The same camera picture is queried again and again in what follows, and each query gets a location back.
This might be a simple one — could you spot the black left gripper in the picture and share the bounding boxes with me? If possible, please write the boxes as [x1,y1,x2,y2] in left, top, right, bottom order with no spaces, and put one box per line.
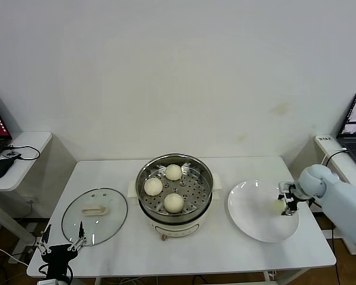
[34,221,88,278]

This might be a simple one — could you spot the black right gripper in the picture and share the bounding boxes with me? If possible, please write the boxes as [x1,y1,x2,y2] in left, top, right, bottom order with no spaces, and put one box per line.
[278,192,299,216]

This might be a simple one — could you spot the white steamed baozi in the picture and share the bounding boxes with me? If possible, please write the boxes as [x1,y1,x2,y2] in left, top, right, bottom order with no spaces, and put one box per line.
[163,192,185,214]
[144,178,163,197]
[165,164,184,181]
[269,199,287,216]

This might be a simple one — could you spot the round glass pot lid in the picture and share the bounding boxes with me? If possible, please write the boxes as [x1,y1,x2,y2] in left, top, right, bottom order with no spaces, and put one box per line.
[61,187,128,247]

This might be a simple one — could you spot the stainless steel steamer basket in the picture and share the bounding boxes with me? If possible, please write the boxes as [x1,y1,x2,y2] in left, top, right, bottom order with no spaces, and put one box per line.
[135,153,214,222]

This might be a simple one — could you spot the white round plate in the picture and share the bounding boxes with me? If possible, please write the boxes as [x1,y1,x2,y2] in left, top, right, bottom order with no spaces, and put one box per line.
[227,180,300,244]

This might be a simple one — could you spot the small QR code tag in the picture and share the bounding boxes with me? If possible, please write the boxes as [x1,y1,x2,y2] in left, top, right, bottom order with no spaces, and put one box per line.
[1,150,22,161]

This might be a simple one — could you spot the cream electric cooker pot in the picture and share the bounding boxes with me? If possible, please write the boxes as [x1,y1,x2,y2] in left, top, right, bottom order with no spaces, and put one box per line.
[127,173,223,241]

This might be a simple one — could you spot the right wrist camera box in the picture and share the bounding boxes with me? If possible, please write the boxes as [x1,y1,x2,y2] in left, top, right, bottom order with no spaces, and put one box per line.
[278,182,296,194]

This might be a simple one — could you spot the white floor cable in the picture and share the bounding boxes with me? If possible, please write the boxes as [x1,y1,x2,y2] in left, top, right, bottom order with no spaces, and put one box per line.
[0,240,29,267]

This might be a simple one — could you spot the white flat cable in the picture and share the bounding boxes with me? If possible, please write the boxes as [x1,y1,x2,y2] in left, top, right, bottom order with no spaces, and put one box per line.
[319,147,347,169]

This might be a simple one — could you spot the black laptop cable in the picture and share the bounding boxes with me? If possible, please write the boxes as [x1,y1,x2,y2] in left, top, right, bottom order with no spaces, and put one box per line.
[4,144,42,163]

